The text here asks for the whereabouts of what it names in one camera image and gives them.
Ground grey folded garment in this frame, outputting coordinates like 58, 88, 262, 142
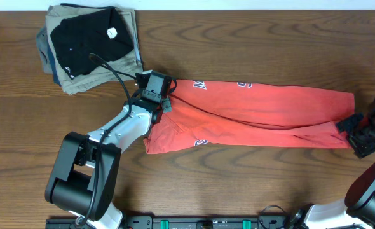
36, 25, 53, 74

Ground black folded shirt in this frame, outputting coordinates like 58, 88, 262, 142
50, 8, 133, 79

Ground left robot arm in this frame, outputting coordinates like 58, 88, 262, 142
45, 71, 177, 228

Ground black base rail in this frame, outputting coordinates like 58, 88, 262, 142
45, 216, 290, 229

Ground red printed t-shirt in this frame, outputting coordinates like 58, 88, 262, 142
144, 80, 355, 154

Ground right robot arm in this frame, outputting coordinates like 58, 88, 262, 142
284, 98, 375, 228

